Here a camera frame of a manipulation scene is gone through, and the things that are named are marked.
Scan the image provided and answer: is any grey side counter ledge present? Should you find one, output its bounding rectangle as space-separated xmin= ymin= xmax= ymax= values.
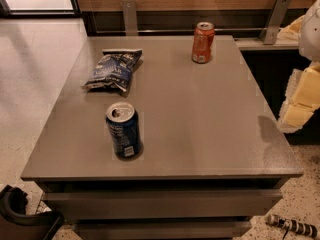
xmin=235 ymin=38 xmax=298 ymax=51

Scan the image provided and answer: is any black white striped cable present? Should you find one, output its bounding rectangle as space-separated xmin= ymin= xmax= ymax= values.
xmin=265 ymin=213 xmax=319 ymax=240

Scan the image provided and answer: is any left metal wall bracket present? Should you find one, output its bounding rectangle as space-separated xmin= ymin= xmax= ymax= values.
xmin=121 ymin=0 xmax=138 ymax=36

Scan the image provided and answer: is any right metal wall bracket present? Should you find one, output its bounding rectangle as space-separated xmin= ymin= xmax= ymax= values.
xmin=259 ymin=0 xmax=291 ymax=44

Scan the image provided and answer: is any metal wall bracket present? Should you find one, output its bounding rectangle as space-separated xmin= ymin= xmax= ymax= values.
xmin=121 ymin=0 xmax=138 ymax=36
xmin=259 ymin=0 xmax=291 ymax=44

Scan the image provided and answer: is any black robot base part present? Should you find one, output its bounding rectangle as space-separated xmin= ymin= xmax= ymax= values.
xmin=0 ymin=185 xmax=64 ymax=240

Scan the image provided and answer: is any blue soda can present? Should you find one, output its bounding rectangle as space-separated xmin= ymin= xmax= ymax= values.
xmin=105 ymin=102 xmax=142 ymax=159

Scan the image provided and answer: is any orange soda can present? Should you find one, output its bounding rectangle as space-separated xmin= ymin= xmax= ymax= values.
xmin=192 ymin=22 xmax=215 ymax=64

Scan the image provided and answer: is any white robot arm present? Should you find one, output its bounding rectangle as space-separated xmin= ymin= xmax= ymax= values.
xmin=277 ymin=0 xmax=320 ymax=133

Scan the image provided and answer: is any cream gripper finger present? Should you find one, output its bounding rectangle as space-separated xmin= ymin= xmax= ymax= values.
xmin=286 ymin=62 xmax=320 ymax=110
xmin=277 ymin=101 xmax=314 ymax=133

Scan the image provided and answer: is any grey drawer cabinet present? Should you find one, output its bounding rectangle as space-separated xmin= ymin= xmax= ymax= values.
xmin=22 ymin=36 xmax=302 ymax=240

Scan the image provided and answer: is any blue chip bag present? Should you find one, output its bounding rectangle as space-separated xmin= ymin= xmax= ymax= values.
xmin=84 ymin=49 xmax=142 ymax=92

